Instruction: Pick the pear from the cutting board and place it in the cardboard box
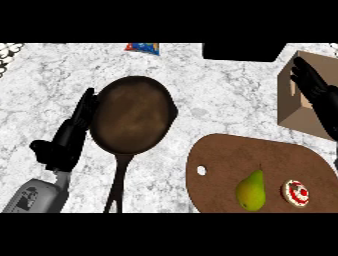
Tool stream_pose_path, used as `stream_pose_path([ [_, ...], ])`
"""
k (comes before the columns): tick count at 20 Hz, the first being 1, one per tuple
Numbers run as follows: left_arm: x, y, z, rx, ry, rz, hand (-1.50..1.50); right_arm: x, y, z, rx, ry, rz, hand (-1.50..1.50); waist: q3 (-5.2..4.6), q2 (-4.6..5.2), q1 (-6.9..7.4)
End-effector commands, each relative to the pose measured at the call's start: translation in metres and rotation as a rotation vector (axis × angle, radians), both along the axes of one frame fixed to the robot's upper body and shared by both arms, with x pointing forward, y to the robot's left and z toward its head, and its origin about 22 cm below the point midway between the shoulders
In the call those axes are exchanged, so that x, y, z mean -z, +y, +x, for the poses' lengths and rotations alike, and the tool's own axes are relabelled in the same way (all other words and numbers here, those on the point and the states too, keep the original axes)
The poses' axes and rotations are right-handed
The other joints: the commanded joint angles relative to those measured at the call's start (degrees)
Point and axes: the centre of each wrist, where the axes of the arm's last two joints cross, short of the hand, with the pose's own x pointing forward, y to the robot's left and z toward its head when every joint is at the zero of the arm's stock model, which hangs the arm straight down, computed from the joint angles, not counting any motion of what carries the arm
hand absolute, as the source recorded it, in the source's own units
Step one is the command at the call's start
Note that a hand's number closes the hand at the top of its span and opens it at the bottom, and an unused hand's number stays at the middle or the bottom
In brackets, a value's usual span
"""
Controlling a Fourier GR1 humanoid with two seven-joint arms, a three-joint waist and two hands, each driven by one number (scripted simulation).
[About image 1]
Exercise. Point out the green yellow pear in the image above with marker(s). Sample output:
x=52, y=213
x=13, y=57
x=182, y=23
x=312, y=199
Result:
x=251, y=191

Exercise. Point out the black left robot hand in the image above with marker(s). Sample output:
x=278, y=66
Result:
x=67, y=143

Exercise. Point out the black appliance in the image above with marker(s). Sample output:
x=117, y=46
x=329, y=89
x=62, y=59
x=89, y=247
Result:
x=242, y=51

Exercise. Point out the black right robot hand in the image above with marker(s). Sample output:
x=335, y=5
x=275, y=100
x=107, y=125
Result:
x=331, y=106

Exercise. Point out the brown cardboard box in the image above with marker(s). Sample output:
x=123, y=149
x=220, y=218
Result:
x=319, y=100

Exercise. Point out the red white cupcake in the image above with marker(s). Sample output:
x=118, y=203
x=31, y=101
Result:
x=296, y=193

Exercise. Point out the dark brown frying pan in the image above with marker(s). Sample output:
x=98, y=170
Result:
x=132, y=116

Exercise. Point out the blue orange snack bag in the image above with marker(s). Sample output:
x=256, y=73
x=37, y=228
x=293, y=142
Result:
x=143, y=47

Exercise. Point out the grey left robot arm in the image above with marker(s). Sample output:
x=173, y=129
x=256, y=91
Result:
x=40, y=195

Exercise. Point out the brown wooden cutting board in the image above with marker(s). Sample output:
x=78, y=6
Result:
x=260, y=166

